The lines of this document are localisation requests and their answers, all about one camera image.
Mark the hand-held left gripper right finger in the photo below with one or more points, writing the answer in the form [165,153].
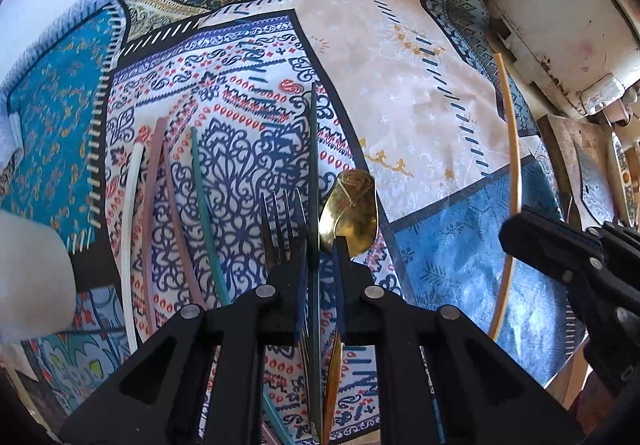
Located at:
[339,285]

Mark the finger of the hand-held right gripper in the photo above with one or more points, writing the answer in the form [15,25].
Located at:
[545,240]

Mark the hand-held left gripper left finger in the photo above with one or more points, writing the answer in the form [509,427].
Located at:
[301,300]

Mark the gold spoon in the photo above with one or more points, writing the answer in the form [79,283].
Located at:
[350,220]

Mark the dark fork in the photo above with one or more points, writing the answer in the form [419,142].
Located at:
[301,225]

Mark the orange chopstick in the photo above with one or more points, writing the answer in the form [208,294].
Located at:
[515,165]

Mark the teal chopstick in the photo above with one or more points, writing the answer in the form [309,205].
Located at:
[207,225]

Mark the pink chopstick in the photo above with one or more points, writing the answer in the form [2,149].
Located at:
[150,225]
[175,215]

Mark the white chopstick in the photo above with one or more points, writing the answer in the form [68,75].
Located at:
[127,225]

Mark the beige cup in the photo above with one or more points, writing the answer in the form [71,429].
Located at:
[35,275]

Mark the decorated plate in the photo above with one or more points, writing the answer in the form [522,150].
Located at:
[622,175]

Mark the patterned tablecloth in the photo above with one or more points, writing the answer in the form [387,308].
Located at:
[425,100]

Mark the white appliance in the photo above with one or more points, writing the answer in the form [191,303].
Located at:
[550,0]

